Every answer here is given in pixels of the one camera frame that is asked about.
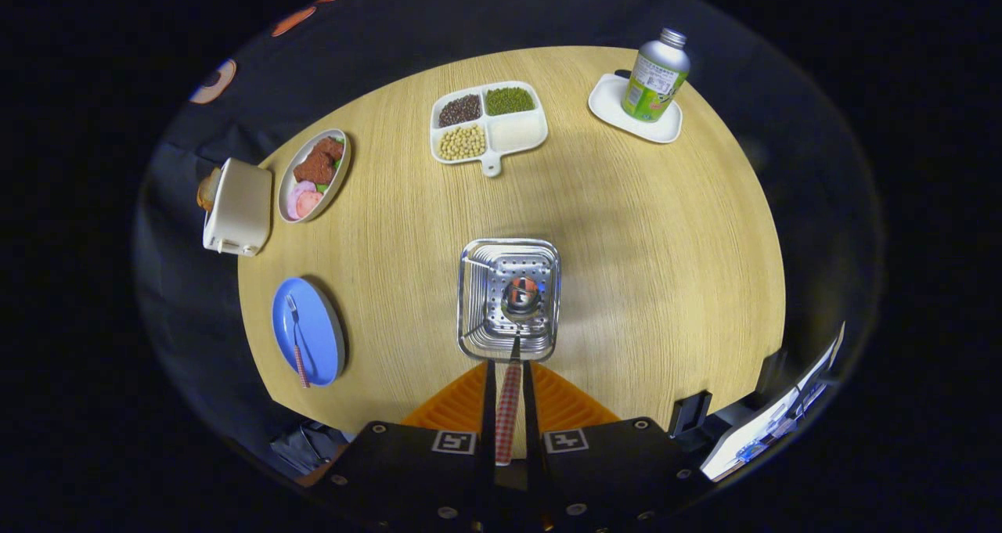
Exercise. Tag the green bottle with silver cap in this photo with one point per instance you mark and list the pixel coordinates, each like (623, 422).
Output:
(654, 79)

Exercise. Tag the green mung beans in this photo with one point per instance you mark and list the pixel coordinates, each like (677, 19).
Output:
(510, 100)

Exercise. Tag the yellow soybeans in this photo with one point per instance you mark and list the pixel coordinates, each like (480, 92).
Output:
(462, 142)

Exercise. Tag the dark grey bag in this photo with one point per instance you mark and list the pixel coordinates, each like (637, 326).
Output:
(305, 448)

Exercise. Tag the cream toaster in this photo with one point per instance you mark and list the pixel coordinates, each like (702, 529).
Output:
(239, 204)

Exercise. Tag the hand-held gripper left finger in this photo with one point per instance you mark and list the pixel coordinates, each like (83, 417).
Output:
(490, 423)

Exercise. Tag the white divided tray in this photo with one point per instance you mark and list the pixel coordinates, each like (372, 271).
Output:
(493, 161)

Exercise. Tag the white rectangular tray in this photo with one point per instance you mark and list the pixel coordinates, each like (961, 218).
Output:
(607, 99)

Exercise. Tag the blue plate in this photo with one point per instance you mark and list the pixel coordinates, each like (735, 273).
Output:
(321, 337)

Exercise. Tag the dark red beans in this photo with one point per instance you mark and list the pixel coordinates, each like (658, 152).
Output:
(460, 110)

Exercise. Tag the brown meat slice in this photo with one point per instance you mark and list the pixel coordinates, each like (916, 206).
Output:
(319, 161)

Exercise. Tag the toast bread slices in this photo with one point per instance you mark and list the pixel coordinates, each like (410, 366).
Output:
(208, 190)

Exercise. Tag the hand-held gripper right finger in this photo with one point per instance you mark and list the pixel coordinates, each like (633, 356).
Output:
(531, 423)

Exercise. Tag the perforated metal basket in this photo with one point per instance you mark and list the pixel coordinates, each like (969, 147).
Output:
(535, 339)

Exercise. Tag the pink ham slice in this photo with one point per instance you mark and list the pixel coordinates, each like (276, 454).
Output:
(310, 203)
(297, 192)

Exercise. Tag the oval white food plate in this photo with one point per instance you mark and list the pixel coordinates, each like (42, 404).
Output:
(338, 181)

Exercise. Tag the white rice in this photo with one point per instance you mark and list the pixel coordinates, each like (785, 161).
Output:
(517, 132)

